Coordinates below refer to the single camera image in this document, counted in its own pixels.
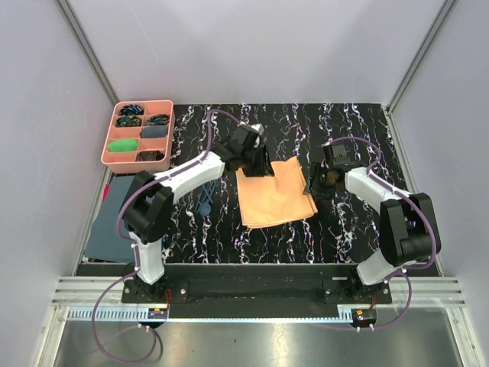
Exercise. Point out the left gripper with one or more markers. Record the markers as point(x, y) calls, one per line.
point(263, 168)

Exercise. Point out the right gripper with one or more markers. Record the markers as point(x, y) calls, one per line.
point(312, 184)

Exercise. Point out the peach cloth napkin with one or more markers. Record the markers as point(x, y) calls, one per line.
point(271, 201)

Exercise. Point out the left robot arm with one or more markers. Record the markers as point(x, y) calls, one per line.
point(148, 206)

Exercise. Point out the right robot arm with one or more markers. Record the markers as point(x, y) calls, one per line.
point(408, 231)

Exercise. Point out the blue grey folded napkin stack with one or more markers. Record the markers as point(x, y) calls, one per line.
point(104, 243)

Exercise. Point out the blue plastic knife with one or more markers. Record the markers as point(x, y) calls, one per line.
point(205, 201)

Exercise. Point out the blue patterned roll right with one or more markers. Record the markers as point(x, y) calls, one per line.
point(158, 120)

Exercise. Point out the grey folded cloth in tray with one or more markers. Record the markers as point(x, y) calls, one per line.
point(154, 131)

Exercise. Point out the dark patterned cloth roll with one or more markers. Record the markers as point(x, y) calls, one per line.
point(150, 156)

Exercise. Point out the pink divided organizer tray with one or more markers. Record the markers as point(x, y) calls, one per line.
point(125, 162)

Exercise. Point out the blue yellow patterned roll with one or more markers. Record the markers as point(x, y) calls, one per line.
point(128, 121)

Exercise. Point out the blue patterned roll top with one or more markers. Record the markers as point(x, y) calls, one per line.
point(131, 109)

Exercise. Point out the green rolled cloth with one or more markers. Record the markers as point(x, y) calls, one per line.
point(122, 145)

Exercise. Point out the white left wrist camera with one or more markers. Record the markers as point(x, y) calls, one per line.
point(259, 128)

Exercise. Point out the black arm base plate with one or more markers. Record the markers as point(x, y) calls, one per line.
point(325, 283)

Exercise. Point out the aluminium frame rail front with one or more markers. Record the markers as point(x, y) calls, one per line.
point(99, 299)

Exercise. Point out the right rear aluminium post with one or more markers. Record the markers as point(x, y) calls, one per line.
point(428, 41)

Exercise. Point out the aluminium post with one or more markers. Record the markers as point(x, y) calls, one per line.
point(82, 40)
point(428, 41)

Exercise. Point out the left rear aluminium post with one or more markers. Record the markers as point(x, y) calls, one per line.
point(82, 40)

